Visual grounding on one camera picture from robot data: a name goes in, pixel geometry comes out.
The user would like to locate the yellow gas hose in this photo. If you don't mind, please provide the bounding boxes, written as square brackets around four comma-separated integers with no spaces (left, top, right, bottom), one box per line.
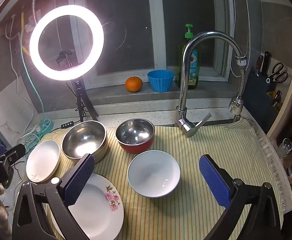
[20,12,28,55]

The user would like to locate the red steel bowl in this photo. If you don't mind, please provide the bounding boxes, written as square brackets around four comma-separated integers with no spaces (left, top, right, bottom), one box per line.
[115,119,156,154]

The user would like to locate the green dish soap bottle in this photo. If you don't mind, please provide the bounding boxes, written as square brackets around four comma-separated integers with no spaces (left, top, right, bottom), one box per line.
[177,24,199,90]

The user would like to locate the dark knife holder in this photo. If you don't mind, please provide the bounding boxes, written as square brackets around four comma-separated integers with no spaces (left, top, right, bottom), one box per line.
[245,72,284,135]

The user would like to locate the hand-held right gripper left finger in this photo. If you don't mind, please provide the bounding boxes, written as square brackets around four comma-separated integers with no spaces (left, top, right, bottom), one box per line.
[12,153,95,240]

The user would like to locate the orange fruit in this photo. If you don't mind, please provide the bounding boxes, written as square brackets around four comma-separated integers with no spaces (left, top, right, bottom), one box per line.
[125,76,143,92]

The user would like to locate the blue fluted cup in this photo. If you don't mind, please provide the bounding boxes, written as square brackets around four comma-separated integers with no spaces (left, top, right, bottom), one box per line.
[147,70,174,93]

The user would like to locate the white water heater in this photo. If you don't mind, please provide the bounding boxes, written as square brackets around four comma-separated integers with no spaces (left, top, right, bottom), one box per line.
[0,0,42,27]

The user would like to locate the yellow striped cloth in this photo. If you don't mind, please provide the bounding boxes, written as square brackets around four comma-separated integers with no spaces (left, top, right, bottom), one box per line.
[23,122,292,240]

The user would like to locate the bead pull chain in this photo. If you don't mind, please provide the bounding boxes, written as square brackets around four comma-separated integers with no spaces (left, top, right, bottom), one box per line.
[230,0,252,77]

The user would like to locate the teal power cable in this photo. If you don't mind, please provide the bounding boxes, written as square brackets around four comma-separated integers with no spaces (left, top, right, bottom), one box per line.
[21,44,54,150]

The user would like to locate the chrome faucet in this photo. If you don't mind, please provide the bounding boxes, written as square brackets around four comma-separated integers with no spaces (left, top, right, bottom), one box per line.
[175,31,244,137]

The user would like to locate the black scissors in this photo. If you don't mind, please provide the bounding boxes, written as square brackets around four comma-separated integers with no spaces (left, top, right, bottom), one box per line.
[266,62,288,84]

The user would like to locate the white cable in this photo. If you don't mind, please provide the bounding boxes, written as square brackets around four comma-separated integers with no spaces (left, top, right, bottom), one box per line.
[4,15,37,140]

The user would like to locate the teal round power strip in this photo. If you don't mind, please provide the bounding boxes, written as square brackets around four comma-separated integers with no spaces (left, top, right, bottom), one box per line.
[37,119,54,133]

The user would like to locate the black tripod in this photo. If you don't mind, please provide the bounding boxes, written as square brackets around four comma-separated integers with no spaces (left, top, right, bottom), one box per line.
[72,79,99,123]

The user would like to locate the white window frame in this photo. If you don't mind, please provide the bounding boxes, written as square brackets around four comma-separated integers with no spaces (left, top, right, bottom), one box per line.
[68,0,235,83]

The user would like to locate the small white dish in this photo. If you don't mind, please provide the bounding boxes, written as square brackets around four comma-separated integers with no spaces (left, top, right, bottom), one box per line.
[26,140,61,183]

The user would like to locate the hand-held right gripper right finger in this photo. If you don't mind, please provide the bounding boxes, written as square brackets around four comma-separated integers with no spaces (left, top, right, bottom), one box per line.
[198,154,285,240]

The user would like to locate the clear drinking glass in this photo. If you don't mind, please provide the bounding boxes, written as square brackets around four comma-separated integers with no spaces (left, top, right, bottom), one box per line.
[277,138,292,157]

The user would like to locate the floral white plate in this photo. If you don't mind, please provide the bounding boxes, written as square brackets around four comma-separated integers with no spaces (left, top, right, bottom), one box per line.
[47,173,124,239]

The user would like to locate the light blue ceramic bowl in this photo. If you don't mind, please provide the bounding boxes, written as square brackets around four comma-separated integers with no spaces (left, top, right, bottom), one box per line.
[127,150,181,198]

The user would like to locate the cream steel bowl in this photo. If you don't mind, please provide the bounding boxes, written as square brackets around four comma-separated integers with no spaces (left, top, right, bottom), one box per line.
[62,120,108,164]

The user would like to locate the flexible faucet sprayer hose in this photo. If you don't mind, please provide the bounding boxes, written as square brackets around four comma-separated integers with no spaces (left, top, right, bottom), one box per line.
[228,54,249,123]

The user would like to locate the dark handled knife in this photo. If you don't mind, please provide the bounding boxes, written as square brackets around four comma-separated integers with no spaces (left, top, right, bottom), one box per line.
[261,51,272,77]
[256,55,265,77]

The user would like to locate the metal braided hose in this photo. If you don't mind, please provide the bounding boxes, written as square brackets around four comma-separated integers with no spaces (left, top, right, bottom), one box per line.
[31,0,38,23]

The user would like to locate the black phone clamp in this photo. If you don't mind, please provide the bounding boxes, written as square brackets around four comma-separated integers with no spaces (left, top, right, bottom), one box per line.
[55,50,74,65]

